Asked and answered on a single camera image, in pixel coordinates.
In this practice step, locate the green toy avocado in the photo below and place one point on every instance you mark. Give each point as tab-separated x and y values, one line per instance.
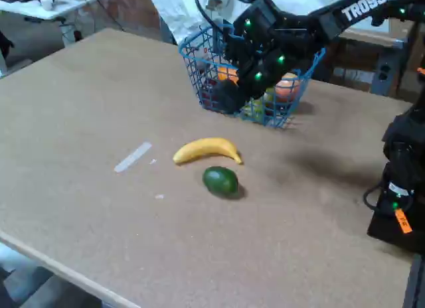
219	182

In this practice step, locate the orange toy fruit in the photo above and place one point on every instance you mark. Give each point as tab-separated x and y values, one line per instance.
227	76

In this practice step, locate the dark red toy fruit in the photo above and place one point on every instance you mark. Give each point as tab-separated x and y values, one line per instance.
207	100

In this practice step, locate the green toy grapes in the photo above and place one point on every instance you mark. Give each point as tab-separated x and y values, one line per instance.
257	109

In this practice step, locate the red-orange toy pomegranate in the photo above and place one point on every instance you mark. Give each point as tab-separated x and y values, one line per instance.
287	89

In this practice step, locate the white card with red print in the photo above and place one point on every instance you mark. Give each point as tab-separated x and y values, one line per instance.
201	54

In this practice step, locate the yellow toy banana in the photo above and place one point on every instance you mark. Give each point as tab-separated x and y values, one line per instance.
206	147

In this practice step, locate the wooden workbench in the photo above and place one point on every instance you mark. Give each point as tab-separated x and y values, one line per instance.
365	37

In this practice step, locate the long white tape strip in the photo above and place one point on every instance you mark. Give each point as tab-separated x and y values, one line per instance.
133	157

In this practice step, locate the grey power outlet box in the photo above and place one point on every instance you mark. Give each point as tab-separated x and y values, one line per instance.
383	72

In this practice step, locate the white desk leg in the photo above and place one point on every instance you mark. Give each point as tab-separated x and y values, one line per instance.
67	32

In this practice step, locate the white desk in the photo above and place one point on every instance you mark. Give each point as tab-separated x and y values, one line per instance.
66	4

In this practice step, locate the white object on desk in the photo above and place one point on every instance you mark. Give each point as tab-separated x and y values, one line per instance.
46	2

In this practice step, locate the black table leg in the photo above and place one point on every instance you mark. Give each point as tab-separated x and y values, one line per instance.
416	288

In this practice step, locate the small black camera box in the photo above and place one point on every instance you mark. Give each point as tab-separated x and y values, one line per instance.
255	14

